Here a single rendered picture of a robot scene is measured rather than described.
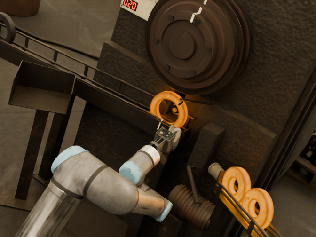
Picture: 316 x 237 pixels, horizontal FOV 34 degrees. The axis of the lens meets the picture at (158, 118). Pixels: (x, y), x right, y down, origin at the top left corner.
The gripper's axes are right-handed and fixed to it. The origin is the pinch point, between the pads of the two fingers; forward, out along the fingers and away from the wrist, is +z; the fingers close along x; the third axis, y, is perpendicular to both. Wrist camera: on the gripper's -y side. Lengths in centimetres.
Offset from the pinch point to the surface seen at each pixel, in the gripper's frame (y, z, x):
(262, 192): 9.2, -13.0, -46.0
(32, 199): -68, -32, 57
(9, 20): -5, 10, 116
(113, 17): -159, 246, 218
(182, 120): -2.9, 10.5, 3.7
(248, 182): 3.7, -7.3, -38.7
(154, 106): -4.2, 10.1, 19.6
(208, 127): 1.6, 10.4, -9.1
